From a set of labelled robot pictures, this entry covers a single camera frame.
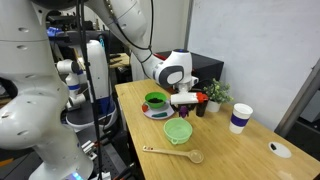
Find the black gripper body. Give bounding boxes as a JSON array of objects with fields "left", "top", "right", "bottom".
[{"left": 171, "top": 104, "right": 197, "bottom": 112}]

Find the purple toy vegetable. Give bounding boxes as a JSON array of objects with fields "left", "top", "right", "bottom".
[{"left": 179, "top": 105, "right": 189, "bottom": 118}]

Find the white round plate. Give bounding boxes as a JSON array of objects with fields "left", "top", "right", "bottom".
[{"left": 142, "top": 101, "right": 175, "bottom": 120}]

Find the dark green toy zucchini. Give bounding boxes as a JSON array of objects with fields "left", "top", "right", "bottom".
[{"left": 152, "top": 112, "right": 167, "bottom": 118}]

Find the red black microwave oven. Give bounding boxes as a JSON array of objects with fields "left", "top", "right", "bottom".
[{"left": 152, "top": 49, "right": 224, "bottom": 92}]

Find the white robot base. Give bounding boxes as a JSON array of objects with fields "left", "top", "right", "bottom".
[{"left": 0, "top": 0, "right": 93, "bottom": 180}]

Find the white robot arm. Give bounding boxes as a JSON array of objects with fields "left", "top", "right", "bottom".
[{"left": 85, "top": 0, "right": 200, "bottom": 105}]

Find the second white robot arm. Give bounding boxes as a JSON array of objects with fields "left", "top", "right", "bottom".
[{"left": 56, "top": 40, "right": 117, "bottom": 132}]

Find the bright green bowl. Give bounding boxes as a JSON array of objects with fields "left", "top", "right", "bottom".
[{"left": 145, "top": 92, "right": 167, "bottom": 109}]

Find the mint green bowl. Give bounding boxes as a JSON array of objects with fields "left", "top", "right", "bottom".
[{"left": 163, "top": 118, "right": 193, "bottom": 145}]

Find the black cup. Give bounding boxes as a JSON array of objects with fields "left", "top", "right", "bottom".
[{"left": 196, "top": 102, "right": 207, "bottom": 117}]

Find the small green plant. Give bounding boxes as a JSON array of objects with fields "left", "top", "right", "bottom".
[{"left": 203, "top": 79, "right": 233, "bottom": 112}]

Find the wooden spoon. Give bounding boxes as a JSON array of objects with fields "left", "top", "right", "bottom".
[{"left": 142, "top": 146, "right": 204, "bottom": 164}]

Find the white blue paper cup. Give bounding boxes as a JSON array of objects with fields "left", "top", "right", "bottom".
[{"left": 229, "top": 103, "right": 253, "bottom": 134}]

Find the white round table grommet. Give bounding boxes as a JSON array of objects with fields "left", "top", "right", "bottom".
[{"left": 268, "top": 142, "right": 292, "bottom": 158}]

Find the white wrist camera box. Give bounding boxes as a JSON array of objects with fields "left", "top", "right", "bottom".
[{"left": 170, "top": 92, "right": 208, "bottom": 105}]

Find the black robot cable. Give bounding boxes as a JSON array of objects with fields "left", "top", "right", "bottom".
[{"left": 75, "top": 0, "right": 104, "bottom": 180}]

